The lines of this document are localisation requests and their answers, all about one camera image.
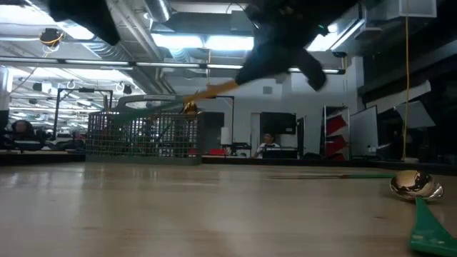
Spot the silver air duct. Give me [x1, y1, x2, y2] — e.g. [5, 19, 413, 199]
[142, 0, 173, 23]

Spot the black cabinet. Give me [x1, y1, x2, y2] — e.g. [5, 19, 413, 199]
[202, 111, 226, 155]

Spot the yellow ceiling cable reel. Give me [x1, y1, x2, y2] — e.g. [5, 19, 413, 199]
[38, 27, 66, 50]

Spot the white board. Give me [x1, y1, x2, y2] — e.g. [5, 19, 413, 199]
[348, 105, 379, 158]

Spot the black monitor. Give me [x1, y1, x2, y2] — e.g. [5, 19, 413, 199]
[259, 111, 298, 136]

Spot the bright ceiling light panel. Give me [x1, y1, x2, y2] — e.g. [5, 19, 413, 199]
[151, 33, 255, 51]

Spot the black gantry frame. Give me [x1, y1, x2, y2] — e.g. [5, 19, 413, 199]
[52, 86, 114, 141]

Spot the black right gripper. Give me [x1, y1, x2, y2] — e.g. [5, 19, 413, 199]
[234, 24, 331, 92]

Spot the long ceiling light strip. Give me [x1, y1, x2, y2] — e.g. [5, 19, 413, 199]
[0, 56, 346, 75]

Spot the grey plastic cutlery basket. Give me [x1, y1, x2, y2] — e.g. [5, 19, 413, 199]
[84, 93, 205, 166]

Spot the red shelving rack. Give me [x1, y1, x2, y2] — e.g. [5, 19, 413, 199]
[323, 104, 350, 161]

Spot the person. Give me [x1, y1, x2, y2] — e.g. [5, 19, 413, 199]
[253, 132, 281, 158]
[9, 119, 37, 143]

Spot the hanging yellow cable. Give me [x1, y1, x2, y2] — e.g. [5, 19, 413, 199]
[401, 16, 411, 161]

